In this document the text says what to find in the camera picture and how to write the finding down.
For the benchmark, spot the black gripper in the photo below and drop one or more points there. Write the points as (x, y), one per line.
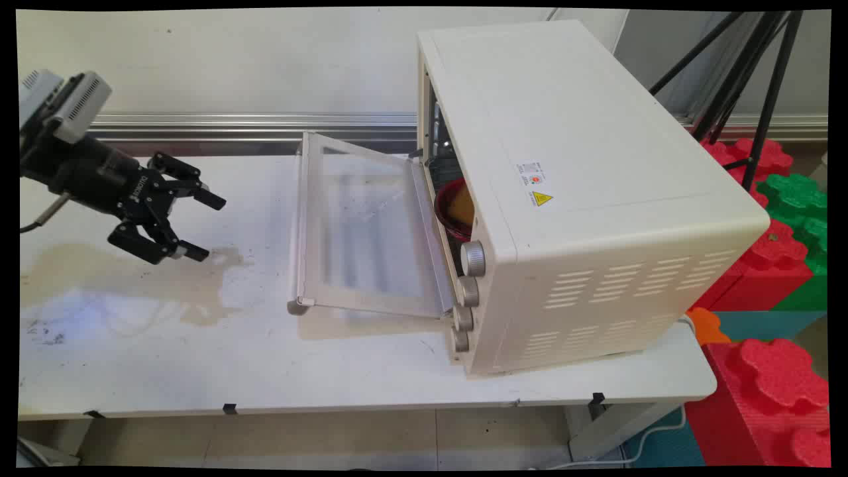
(93, 173)

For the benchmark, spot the glass oven door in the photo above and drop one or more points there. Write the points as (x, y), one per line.
(364, 228)

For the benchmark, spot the red bowl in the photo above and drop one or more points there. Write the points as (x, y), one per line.
(456, 209)

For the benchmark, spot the cream toaster oven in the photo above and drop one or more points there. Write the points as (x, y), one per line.
(583, 199)

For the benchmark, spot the orange foam block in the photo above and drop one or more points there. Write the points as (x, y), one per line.
(706, 326)

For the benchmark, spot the black tripod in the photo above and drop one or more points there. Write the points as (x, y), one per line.
(742, 73)

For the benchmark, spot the teal foam block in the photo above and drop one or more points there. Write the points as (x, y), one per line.
(762, 323)

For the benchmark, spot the large red foam block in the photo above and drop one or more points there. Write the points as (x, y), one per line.
(768, 404)

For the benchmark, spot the green foam block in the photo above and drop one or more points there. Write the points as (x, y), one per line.
(798, 228)

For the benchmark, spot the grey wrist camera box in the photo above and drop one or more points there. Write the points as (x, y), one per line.
(61, 101)

